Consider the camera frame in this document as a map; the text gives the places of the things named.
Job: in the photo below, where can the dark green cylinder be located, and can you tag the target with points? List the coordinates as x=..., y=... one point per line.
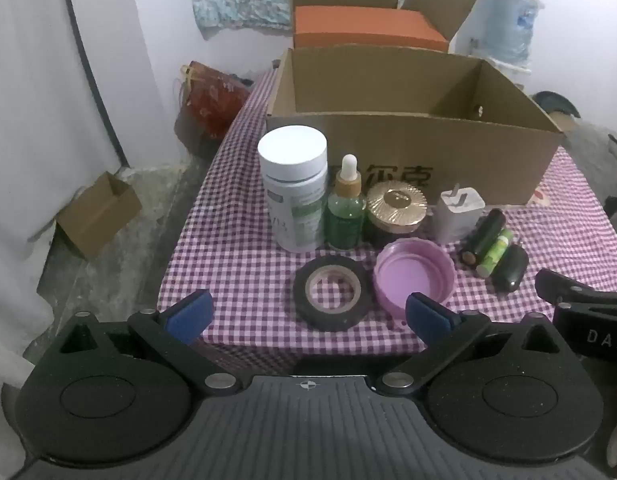
x=483, y=237

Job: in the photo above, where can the white supplement bottle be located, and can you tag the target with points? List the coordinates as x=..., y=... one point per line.
x=293, y=160

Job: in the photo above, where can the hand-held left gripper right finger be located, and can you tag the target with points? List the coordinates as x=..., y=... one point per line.
x=428, y=317

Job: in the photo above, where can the gold lid cosmetic jar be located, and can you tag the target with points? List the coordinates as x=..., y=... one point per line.
x=396, y=205

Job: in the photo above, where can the black cylinder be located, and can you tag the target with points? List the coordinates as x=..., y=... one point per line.
x=511, y=267

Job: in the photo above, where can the large cardboard box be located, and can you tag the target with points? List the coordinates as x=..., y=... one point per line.
x=463, y=160

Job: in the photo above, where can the light green lip balm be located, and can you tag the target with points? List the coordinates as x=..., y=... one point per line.
x=496, y=252

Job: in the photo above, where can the small cardboard box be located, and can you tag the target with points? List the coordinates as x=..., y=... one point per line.
x=98, y=230

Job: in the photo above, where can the green dropper bottle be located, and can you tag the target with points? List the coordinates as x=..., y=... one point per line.
x=346, y=220

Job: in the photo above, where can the white curtain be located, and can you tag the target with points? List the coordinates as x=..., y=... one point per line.
x=33, y=135

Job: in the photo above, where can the purple plastic lid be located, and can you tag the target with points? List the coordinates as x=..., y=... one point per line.
x=408, y=280

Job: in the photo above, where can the orange box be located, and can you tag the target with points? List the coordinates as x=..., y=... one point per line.
x=363, y=25

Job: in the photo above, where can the black tape roll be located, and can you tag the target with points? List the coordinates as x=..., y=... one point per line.
x=333, y=320

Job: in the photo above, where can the blue water jug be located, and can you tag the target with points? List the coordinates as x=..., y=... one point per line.
x=503, y=25

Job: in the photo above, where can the dark round object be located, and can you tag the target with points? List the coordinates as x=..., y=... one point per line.
x=553, y=102

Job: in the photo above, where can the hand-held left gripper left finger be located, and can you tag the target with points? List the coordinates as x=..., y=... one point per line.
x=188, y=317

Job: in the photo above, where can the white charger plug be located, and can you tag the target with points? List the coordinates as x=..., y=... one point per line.
x=456, y=220

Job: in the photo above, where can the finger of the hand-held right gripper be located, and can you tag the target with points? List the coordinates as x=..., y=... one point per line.
x=563, y=287

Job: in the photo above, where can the red plastic bag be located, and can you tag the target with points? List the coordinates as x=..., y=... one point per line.
x=213, y=105

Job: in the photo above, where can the purple checkered tablecloth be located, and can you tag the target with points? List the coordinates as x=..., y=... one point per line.
x=228, y=260

